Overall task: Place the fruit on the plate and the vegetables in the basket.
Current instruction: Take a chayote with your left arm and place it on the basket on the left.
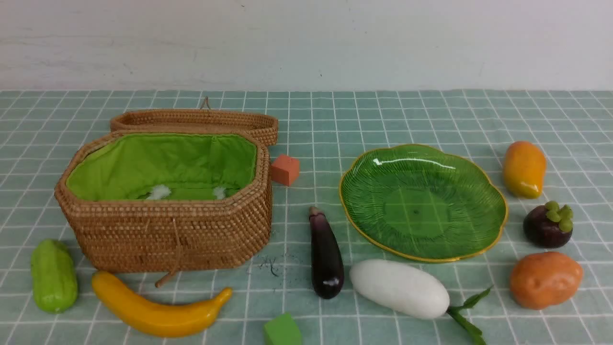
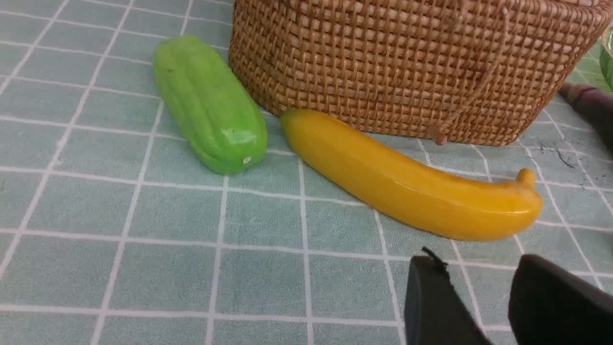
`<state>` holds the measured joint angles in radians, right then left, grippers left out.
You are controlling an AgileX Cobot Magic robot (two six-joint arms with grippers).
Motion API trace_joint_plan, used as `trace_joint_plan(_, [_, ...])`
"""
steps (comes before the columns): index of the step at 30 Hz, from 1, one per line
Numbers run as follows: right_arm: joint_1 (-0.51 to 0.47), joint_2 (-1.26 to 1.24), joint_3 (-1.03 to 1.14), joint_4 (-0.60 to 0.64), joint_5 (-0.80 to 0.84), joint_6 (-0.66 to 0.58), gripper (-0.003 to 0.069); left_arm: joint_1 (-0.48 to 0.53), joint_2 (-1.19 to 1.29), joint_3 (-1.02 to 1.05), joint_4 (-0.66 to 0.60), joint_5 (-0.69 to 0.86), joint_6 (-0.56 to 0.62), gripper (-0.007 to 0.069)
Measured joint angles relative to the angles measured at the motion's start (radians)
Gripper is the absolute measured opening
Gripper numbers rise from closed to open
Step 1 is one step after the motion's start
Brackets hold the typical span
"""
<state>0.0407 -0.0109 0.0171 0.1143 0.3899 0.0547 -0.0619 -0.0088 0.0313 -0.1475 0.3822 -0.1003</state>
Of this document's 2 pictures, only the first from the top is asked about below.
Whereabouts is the purple plastic eggplant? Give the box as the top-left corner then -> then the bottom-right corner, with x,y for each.
309,206 -> 345,299

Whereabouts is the white plastic radish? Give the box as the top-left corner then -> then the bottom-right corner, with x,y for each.
350,259 -> 492,345

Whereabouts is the yellow plastic banana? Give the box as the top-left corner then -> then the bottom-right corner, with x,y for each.
91,271 -> 233,338

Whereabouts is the orange yellow plastic mango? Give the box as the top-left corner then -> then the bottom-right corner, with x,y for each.
503,140 -> 547,199

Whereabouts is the dark purple plastic mangosteen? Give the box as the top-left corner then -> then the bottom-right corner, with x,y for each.
522,200 -> 574,249

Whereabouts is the orange brown plastic potato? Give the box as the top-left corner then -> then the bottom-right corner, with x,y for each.
510,252 -> 584,310

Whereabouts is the green plastic cucumber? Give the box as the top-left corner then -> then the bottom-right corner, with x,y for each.
30,239 -> 79,314

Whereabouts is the orange foam cube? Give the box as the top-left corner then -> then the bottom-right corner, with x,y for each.
270,154 -> 300,186

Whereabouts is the green glass leaf plate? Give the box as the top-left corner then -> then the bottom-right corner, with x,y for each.
339,144 -> 509,264

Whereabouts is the woven rattan basket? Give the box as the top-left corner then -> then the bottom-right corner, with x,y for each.
55,127 -> 272,273

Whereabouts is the green foam cube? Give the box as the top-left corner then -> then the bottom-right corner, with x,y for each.
263,313 -> 303,345

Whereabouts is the green fabric basket liner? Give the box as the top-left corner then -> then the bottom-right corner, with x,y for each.
66,133 -> 258,201

